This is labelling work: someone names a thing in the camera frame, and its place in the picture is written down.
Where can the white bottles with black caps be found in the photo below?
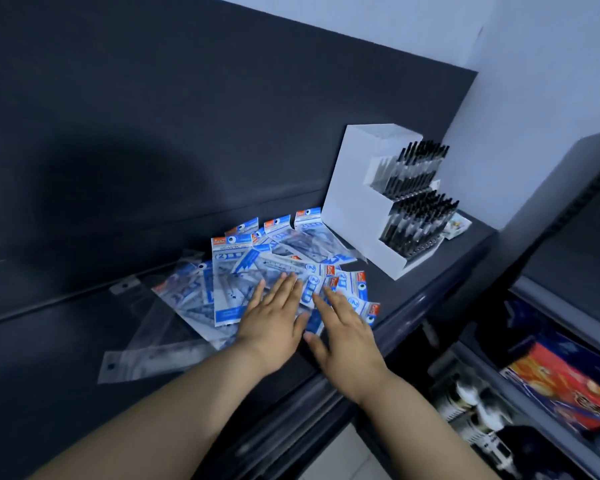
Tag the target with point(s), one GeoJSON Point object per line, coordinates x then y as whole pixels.
{"type": "Point", "coordinates": [475, 414]}

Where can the person's right forearm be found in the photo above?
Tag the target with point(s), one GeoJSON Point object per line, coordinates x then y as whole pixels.
{"type": "Point", "coordinates": [420, 434]}

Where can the small clear box of pins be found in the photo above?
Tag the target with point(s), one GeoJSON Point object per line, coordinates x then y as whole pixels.
{"type": "Point", "coordinates": [456, 225]}

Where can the person's left forearm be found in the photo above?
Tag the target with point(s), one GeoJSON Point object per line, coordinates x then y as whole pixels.
{"type": "Point", "coordinates": [160, 419]}

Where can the person's right thumb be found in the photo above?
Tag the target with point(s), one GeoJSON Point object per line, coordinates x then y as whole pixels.
{"type": "Point", "coordinates": [316, 347]}

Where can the person's left thumb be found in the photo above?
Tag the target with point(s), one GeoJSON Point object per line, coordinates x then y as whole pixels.
{"type": "Point", "coordinates": [303, 325]}

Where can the person's right hand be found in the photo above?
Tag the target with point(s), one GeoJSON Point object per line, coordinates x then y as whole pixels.
{"type": "Point", "coordinates": [350, 359]}

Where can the dark blue printed package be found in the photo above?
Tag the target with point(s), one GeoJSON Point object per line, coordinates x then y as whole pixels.
{"type": "Point", "coordinates": [555, 329]}

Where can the person's right middle finger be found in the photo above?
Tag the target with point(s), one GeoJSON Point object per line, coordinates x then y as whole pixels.
{"type": "Point", "coordinates": [339, 304]}

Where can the pile of blue ruler packets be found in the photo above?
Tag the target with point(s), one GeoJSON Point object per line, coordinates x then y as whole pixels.
{"type": "Point", "coordinates": [260, 264]}

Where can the dark grey shelf unit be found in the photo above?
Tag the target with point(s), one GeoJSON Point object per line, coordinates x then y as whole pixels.
{"type": "Point", "coordinates": [130, 144]}

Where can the clear plastic ruler sleeve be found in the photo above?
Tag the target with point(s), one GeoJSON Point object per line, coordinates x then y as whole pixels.
{"type": "Point", "coordinates": [150, 274]}
{"type": "Point", "coordinates": [172, 319]}
{"type": "Point", "coordinates": [150, 362]}

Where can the orange red printed box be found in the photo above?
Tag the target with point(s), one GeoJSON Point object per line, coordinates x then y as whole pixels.
{"type": "Point", "coordinates": [565, 384]}

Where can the grey side shelf unit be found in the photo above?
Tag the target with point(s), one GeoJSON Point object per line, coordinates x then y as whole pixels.
{"type": "Point", "coordinates": [570, 234]}

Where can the rows of black pens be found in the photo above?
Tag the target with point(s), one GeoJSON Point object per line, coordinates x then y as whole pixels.
{"type": "Point", "coordinates": [420, 194]}

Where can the person's left little finger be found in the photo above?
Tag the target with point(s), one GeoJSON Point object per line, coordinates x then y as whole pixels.
{"type": "Point", "coordinates": [256, 297]}

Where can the person's left hand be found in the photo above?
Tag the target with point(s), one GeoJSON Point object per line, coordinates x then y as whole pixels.
{"type": "Point", "coordinates": [270, 334]}

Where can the white tiered pen display stand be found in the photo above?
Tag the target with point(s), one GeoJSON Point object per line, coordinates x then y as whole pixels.
{"type": "Point", "coordinates": [360, 204]}

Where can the person's left middle finger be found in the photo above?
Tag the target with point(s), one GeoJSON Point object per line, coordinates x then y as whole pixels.
{"type": "Point", "coordinates": [283, 292]}

